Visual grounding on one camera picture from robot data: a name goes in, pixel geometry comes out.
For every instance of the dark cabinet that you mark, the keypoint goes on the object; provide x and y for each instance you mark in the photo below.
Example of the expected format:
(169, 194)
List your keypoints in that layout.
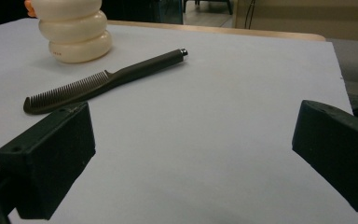
(143, 11)

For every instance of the dark brown round plate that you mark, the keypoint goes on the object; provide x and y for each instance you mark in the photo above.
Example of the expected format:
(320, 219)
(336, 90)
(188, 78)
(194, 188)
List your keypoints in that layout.
(112, 79)

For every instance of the white table mat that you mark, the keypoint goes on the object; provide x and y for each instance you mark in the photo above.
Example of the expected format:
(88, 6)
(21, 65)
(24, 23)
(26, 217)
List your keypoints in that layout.
(199, 124)

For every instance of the cream ringed plastic toy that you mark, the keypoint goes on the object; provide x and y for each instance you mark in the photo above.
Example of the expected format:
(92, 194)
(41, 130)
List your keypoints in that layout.
(74, 34)

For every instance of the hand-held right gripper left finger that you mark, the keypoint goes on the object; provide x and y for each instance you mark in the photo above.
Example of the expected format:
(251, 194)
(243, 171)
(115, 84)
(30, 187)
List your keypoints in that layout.
(48, 161)

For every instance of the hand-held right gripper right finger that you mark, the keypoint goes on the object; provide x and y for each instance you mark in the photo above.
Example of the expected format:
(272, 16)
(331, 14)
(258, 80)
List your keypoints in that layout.
(338, 149)

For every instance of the light wooden desk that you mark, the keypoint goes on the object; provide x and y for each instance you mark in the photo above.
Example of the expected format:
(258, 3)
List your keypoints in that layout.
(307, 15)

